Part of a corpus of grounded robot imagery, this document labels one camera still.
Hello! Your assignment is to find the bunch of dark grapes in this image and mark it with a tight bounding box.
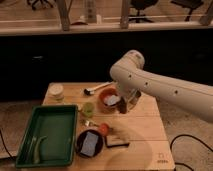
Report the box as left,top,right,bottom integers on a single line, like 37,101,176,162
117,98,127,114

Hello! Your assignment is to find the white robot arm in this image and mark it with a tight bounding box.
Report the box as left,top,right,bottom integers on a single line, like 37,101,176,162
110,50,213,123

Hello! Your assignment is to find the dark plastic cup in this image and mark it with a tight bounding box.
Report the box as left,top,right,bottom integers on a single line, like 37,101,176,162
128,91,141,110

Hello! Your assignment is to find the small green cup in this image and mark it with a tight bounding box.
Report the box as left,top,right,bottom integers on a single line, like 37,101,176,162
82,102,95,117

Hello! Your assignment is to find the grey sponge in orange bowl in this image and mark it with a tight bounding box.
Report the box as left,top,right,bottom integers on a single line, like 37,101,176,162
103,95,120,106

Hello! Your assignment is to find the orange bowl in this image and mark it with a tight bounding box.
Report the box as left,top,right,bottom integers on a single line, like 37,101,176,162
98,88,120,111

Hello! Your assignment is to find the small orange fruit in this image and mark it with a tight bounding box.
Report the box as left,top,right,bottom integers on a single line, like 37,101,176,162
98,123,109,136

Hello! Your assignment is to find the brown rectangular block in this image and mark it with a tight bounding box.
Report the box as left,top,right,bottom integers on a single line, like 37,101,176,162
105,134,130,148

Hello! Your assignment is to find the grey sponge on plate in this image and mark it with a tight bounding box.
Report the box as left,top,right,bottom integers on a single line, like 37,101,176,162
81,132,98,157

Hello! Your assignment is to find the dark round plate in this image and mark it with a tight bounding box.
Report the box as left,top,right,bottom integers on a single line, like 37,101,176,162
76,129,103,158

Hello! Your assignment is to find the green plastic tray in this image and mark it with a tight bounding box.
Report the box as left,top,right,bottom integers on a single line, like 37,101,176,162
15,105,78,168

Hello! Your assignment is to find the black office chair centre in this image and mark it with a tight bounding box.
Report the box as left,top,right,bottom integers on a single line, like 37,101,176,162
129,0,158,23

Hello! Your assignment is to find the black office chair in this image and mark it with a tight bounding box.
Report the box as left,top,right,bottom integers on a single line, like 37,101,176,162
171,0,204,21
26,0,53,11
129,0,158,23

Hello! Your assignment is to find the black office chair right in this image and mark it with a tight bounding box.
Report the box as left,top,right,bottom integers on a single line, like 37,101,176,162
171,0,204,21

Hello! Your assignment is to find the green vegetable in tray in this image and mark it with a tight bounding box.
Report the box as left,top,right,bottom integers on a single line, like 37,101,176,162
33,136,47,164

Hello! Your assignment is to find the black office chair left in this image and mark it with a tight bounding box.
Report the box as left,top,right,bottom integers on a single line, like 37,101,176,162
26,0,53,11

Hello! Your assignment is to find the black cable right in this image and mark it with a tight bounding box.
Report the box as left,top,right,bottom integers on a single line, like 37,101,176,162
169,133,213,171

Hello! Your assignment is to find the black cable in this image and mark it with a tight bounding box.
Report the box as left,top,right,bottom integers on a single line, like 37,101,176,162
0,129,16,163
169,133,213,171

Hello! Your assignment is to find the wooden post centre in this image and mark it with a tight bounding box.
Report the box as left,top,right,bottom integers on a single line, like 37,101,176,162
120,0,131,29

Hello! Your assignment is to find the wooden post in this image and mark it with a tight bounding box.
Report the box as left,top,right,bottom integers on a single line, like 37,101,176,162
120,0,131,29
199,0,213,26
56,0,70,31

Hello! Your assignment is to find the wooden post right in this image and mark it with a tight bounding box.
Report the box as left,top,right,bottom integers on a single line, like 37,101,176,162
199,0,213,26

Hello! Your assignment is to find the wooden post left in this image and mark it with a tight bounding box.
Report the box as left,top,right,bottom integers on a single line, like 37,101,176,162
56,0,70,31

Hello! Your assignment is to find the black cable left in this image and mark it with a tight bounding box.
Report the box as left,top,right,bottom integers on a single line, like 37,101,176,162
0,129,16,163

